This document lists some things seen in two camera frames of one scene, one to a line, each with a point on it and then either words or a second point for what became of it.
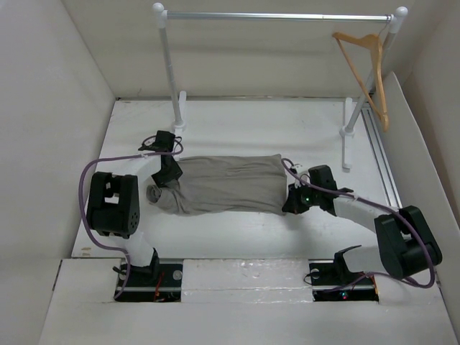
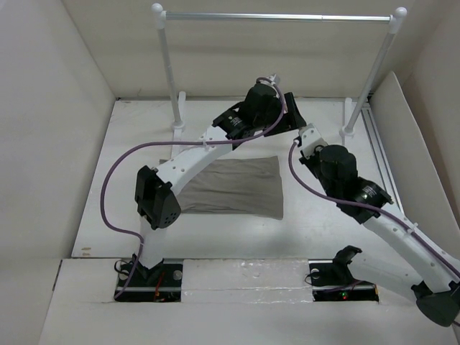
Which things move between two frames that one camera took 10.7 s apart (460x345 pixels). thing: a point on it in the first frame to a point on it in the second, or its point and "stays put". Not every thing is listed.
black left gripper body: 166,175 to 264,122
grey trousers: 251,183 stays put
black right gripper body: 304,198 to 313,162
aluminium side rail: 384,165 stays put
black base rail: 328,282 stays put
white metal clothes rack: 396,19 stays put
